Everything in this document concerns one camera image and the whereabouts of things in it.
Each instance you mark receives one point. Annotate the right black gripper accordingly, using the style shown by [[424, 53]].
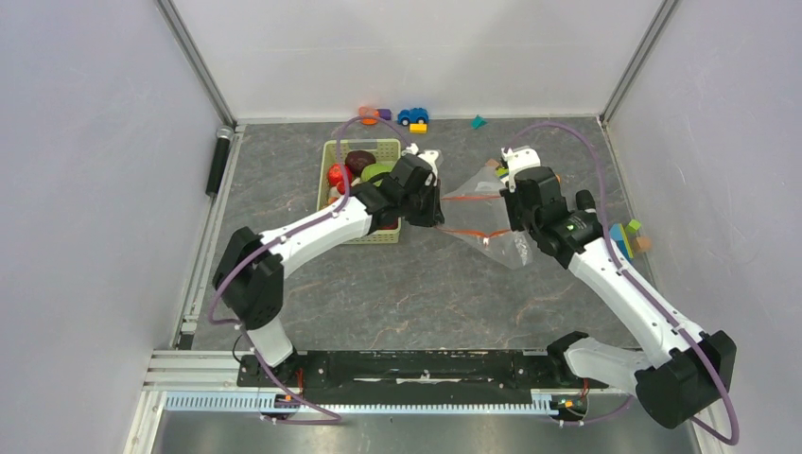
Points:
[[511, 199]]

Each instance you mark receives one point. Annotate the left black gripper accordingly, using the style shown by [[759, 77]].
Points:
[[433, 216]]

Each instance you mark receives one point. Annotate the clear zip top bag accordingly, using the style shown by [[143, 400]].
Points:
[[475, 213]]

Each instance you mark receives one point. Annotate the dark brown mangosteen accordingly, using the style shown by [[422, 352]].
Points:
[[357, 160]]

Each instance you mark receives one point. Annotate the red tomato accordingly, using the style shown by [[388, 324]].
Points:
[[339, 176]]

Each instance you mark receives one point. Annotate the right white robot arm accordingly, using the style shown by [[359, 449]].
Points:
[[679, 369]]

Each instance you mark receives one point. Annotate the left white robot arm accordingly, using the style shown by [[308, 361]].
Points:
[[251, 275]]

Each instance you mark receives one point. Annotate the green cabbage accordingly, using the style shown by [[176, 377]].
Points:
[[374, 173]]

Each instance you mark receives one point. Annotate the black microphone right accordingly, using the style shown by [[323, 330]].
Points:
[[585, 201]]

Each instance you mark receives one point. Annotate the black microphone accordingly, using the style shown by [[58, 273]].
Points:
[[585, 201], [225, 135]]

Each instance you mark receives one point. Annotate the blue toy car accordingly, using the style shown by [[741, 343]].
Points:
[[410, 116]]

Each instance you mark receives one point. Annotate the multicolour block stack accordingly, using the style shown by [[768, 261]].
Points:
[[621, 240]]

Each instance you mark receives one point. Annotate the teal block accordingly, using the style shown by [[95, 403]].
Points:
[[478, 122]]

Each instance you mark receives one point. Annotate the small green cube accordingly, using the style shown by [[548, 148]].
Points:
[[633, 227]]

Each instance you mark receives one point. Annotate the wooden cube right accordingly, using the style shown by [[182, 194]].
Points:
[[642, 244]]

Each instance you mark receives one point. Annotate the black microphone left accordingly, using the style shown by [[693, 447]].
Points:
[[225, 135]]

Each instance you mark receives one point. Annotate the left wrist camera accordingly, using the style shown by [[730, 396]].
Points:
[[432, 156]]

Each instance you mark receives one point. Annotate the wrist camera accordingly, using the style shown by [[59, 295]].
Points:
[[516, 160], [432, 156]]

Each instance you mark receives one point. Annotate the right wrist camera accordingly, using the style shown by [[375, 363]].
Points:
[[516, 160]]

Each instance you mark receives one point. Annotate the orange ring toy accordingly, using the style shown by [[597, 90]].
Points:
[[368, 116]]

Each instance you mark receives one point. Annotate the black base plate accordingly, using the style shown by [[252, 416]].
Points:
[[416, 377]]

